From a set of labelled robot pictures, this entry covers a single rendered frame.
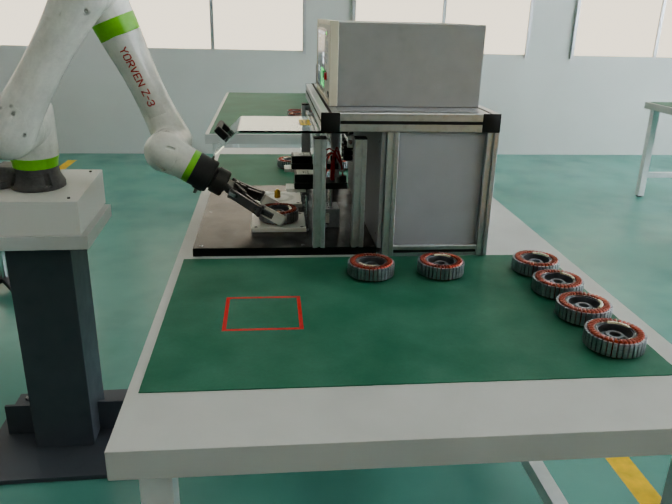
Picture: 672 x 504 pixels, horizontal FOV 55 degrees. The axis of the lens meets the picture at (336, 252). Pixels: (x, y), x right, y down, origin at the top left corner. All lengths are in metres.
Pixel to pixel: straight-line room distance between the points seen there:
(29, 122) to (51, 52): 0.19
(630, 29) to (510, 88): 1.30
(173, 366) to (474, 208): 0.89
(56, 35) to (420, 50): 0.87
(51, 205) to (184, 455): 1.07
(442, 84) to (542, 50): 5.34
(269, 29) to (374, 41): 4.83
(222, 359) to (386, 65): 0.87
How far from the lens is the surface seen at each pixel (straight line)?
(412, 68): 1.70
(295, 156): 2.02
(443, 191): 1.67
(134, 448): 1.00
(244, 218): 1.90
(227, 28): 6.49
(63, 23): 1.72
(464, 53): 1.73
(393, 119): 1.59
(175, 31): 6.54
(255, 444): 0.98
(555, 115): 7.18
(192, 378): 1.14
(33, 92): 1.77
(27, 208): 1.93
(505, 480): 2.17
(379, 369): 1.16
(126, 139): 6.74
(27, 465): 2.29
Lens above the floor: 1.33
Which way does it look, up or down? 20 degrees down
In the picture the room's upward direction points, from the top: 1 degrees clockwise
